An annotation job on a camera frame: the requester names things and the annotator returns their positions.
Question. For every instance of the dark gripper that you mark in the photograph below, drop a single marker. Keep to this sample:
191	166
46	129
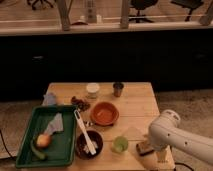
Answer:
144	148

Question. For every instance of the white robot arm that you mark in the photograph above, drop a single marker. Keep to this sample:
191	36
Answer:
163	131

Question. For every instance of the red bowl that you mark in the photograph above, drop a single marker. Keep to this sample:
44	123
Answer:
104	114

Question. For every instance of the green cup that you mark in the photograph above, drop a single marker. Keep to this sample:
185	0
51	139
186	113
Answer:
120	144

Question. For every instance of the small metal object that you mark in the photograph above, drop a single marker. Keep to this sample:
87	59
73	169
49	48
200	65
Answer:
88	123

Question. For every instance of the metal cup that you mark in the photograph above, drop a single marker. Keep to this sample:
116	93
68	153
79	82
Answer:
117	88

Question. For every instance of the white spatula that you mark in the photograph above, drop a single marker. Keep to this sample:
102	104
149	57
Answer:
83	129

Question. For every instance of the white lidded jar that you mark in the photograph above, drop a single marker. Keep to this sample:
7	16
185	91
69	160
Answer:
92	90

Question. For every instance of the green plastic tray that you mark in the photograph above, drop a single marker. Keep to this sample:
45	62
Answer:
60	152

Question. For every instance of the grey cloth in tray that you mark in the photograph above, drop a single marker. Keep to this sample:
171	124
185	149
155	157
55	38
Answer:
55	125

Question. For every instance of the red apple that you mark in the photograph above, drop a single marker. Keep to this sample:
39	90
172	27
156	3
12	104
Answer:
43	141

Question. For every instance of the green cucumber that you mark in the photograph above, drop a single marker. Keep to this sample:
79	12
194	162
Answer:
40	155

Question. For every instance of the black office chair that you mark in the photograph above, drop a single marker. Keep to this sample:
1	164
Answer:
140	5

